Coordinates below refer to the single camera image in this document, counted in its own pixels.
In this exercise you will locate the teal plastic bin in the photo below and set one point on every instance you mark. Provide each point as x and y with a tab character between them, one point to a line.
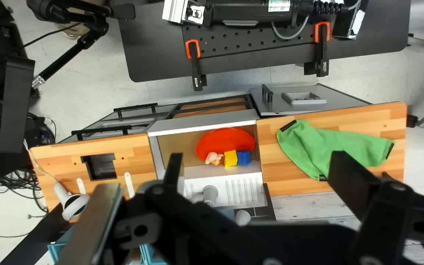
58	252

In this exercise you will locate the dark grey upright panel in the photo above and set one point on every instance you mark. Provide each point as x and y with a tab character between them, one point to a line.
15	108

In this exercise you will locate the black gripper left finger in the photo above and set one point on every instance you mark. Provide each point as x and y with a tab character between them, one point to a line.
172	177

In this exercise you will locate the aluminium extrusion block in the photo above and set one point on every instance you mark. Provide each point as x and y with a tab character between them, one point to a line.
183	11

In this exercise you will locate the black stereo camera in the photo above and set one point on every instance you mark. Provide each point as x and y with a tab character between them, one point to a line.
250	9

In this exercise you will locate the pink toy figure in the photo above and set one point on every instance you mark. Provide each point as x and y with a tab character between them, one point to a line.
214	158

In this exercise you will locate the yellow toy block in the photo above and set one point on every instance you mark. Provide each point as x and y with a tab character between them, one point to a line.
230	159

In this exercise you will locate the blue toy block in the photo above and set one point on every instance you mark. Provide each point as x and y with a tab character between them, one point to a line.
243	158

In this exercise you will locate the grey toy faucet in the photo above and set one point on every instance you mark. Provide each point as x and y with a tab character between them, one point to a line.
209	192

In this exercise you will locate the orange black clamp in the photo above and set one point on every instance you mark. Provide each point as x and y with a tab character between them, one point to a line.
195	59
321	44

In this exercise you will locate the white sink basin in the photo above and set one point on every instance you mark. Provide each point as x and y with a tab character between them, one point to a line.
221	189

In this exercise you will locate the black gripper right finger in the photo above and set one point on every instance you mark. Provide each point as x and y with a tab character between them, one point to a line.
349	177

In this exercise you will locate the wooden toy kitchen counter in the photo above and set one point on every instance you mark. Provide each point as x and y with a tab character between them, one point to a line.
295	178

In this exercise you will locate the green towel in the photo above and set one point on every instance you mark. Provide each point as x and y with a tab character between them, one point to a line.
320	147

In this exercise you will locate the red plastic bowl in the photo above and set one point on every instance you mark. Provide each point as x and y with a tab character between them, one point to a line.
221	140

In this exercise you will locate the black camera tripod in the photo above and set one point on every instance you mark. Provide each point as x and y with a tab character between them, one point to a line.
69	49

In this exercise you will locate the black pegboard table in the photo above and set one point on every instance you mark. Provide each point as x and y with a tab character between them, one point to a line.
250	49

